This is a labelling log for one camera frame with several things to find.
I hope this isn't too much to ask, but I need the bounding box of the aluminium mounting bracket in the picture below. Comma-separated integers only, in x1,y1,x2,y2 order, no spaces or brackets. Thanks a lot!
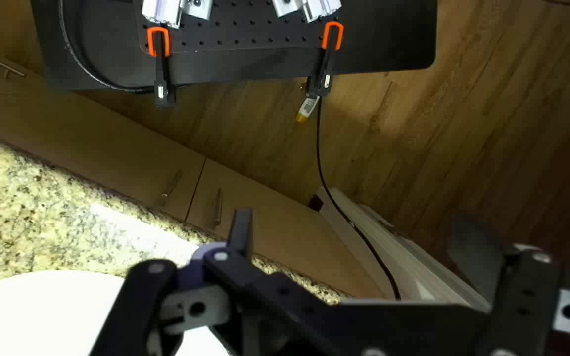
272,0,345,26
139,0,215,30

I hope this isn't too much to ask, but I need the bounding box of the white oval sink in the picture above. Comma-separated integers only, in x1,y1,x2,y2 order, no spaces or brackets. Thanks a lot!
0,269,234,356

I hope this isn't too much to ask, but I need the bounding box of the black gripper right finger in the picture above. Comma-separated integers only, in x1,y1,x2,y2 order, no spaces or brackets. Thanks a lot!
448,212,565,356

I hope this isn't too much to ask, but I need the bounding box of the light wood vanity cabinet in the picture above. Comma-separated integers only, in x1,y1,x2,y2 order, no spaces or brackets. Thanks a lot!
0,46,393,303

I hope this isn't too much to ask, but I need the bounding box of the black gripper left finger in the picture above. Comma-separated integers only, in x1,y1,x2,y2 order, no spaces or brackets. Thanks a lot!
90,208,341,356

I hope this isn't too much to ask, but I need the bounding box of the black power cable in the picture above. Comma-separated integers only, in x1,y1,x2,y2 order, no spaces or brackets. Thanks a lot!
314,97,405,303

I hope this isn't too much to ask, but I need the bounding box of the white door frame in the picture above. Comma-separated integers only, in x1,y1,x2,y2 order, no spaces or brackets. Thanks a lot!
327,186,496,313

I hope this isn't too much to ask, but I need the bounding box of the metal cabinet door handle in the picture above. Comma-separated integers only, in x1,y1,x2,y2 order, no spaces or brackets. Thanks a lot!
209,186,227,232
157,166,187,206

